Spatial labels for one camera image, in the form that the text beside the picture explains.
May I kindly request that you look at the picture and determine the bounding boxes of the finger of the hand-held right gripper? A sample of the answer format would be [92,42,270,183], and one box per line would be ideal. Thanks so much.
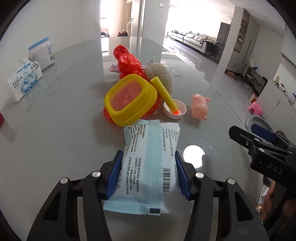
[228,126,262,151]
[250,124,289,145]

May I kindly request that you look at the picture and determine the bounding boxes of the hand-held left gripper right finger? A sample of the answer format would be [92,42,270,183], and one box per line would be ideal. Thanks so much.
[174,150,270,241]

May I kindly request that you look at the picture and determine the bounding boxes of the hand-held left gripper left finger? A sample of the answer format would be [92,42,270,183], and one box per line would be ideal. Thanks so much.
[26,149,124,241]

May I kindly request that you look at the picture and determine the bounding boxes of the grey trash bin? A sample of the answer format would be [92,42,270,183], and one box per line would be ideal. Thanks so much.
[245,115,273,142]

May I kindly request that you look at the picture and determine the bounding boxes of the blue face mask packet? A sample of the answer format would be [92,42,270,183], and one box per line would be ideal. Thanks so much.
[103,119,181,216]

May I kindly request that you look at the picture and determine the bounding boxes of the purple snack packet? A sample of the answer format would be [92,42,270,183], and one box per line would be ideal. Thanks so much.
[110,64,125,75]

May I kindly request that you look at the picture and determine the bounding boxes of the red plastic bag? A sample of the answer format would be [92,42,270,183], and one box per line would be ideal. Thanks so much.
[103,44,162,126]

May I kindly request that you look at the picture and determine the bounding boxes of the person's right hand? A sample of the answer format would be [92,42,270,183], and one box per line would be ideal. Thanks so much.
[259,180,285,223]

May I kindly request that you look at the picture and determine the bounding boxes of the pink plastic stool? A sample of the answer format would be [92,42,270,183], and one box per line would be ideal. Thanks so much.
[247,102,264,116]

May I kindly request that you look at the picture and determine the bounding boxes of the white low cabinet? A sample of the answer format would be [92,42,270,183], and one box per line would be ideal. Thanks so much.
[258,79,296,130]

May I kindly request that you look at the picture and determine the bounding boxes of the pink pig toy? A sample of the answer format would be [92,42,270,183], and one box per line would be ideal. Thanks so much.
[191,94,211,121]

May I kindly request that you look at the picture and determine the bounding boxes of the shoe rack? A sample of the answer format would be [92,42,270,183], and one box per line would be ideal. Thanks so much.
[243,67,269,90]

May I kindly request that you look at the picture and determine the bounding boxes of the white round cap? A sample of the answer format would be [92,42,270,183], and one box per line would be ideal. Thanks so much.
[163,99,187,119]

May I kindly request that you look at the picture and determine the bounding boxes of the yellow tube with orange tip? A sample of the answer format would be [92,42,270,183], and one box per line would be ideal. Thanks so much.
[151,76,179,115]

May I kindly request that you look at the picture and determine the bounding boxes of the yellow plastic container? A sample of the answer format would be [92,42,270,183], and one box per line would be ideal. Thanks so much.
[104,74,159,127]

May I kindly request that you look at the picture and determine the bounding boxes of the dark tall cabinet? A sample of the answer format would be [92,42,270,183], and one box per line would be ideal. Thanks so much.
[216,22,232,63]

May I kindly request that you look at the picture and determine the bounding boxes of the grey sofa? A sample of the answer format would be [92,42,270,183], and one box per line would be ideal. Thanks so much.
[170,30,216,55]

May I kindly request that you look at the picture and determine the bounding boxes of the white blue tissue pack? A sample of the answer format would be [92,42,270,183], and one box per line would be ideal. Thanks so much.
[7,59,43,103]

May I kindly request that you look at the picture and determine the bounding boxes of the white jar with blue lid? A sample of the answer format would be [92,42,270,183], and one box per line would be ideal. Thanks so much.
[28,37,55,71]

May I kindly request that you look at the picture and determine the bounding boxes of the beige curtain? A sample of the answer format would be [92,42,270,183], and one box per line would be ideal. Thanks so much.
[121,0,133,32]

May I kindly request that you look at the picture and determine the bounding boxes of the beige fuzzy plush keychain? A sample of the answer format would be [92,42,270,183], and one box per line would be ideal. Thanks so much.
[144,60,174,94]

